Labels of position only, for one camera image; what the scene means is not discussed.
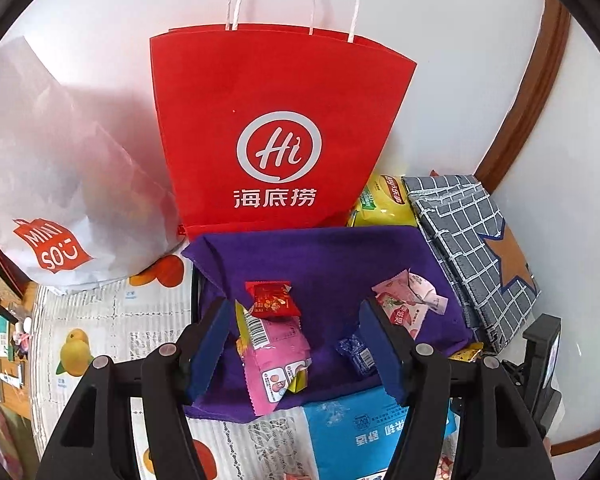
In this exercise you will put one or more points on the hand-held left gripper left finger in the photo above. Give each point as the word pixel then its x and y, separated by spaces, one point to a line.
pixel 210 355

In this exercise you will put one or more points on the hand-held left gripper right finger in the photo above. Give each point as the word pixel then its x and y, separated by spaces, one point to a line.
pixel 380 350

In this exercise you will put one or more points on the small blue candy packet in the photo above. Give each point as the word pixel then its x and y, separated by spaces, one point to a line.
pixel 356 352

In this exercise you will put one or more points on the small pink floral packet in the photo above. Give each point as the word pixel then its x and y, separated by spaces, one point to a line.
pixel 427 292

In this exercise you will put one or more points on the small red candy packet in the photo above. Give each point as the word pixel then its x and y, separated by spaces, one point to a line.
pixel 272 300

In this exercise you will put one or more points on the round pink candy packet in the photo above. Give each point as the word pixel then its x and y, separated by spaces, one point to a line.
pixel 397 312

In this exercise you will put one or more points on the pink snack packet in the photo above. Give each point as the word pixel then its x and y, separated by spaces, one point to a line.
pixel 272 355

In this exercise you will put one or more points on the small yellow packet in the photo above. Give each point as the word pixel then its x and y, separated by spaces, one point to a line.
pixel 467 354

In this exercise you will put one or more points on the purple towel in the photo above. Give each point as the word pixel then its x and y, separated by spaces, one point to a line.
pixel 330 280

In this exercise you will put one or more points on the blue tissue pack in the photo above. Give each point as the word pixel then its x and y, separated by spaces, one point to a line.
pixel 350 435

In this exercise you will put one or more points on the fruit print tablecloth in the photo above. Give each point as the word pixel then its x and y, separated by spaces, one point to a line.
pixel 115 320

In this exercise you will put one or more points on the grey checked fabric box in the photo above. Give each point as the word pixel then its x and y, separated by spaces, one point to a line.
pixel 475 250

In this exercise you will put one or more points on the large yellow packet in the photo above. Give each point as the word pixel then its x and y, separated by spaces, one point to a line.
pixel 382 205

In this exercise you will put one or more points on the wooden side table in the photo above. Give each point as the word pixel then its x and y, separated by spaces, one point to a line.
pixel 20 405

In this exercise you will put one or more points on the patterned red box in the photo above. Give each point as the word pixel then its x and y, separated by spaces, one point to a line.
pixel 0 265

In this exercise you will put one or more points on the red paper bag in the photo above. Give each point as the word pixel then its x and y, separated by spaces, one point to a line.
pixel 280 125

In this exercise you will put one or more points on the white plastic shopping bag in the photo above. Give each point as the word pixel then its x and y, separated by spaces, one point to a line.
pixel 55 170

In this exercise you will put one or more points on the wooden door frame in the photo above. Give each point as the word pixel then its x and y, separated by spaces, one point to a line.
pixel 535 90

